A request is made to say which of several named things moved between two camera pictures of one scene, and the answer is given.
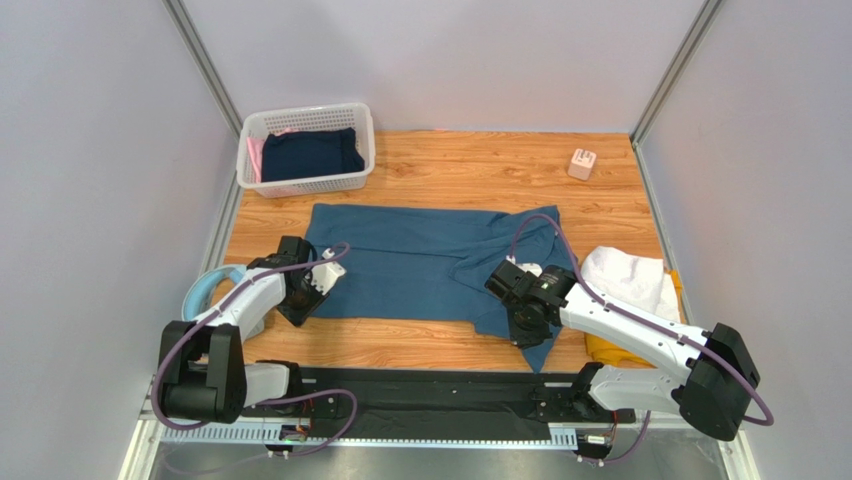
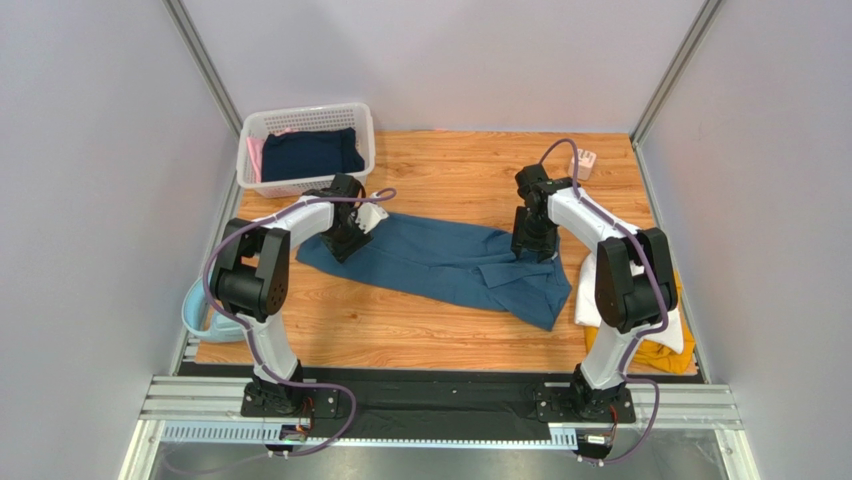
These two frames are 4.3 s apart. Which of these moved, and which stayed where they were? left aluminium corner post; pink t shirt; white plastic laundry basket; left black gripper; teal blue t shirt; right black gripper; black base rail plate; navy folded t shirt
Moved: right black gripper; left black gripper; teal blue t shirt
Stayed: left aluminium corner post; pink t shirt; black base rail plate; white plastic laundry basket; navy folded t shirt
